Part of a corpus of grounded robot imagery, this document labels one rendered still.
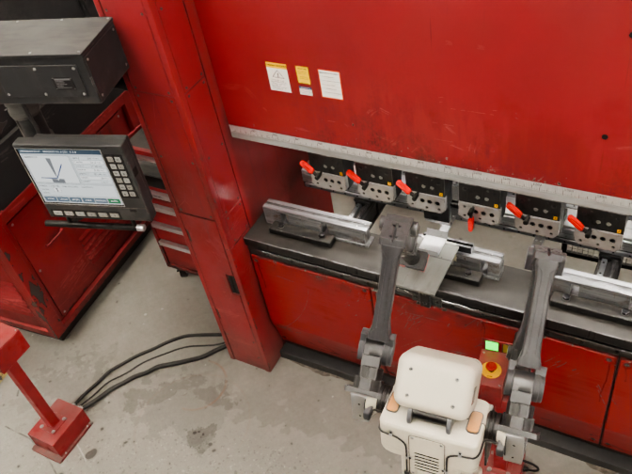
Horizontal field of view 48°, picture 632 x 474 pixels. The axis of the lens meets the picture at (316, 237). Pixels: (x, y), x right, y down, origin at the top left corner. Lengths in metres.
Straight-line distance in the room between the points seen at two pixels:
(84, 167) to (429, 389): 1.50
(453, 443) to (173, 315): 2.47
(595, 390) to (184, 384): 2.01
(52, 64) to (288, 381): 1.96
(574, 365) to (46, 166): 2.09
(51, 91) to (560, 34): 1.62
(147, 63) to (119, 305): 2.04
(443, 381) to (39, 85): 1.63
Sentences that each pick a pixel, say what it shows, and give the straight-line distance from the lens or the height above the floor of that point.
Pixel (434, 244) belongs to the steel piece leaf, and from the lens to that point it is 2.77.
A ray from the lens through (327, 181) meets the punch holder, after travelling 2.78.
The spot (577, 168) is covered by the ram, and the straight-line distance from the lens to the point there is 2.35.
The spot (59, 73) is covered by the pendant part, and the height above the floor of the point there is 1.87.
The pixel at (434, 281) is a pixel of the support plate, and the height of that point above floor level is 1.00.
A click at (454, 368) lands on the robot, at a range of 1.92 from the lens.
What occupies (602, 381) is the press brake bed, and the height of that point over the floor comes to 0.61.
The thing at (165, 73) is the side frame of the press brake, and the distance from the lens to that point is 2.60.
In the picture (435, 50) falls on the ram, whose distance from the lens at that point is 2.25.
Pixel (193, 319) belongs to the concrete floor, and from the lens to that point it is 4.09.
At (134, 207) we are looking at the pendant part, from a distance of 2.77.
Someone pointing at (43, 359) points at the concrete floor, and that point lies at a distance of 4.29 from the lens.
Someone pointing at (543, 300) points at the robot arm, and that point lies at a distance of 2.08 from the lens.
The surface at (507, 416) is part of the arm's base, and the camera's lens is 2.04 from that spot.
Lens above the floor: 2.95
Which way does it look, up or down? 43 degrees down
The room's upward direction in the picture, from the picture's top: 12 degrees counter-clockwise
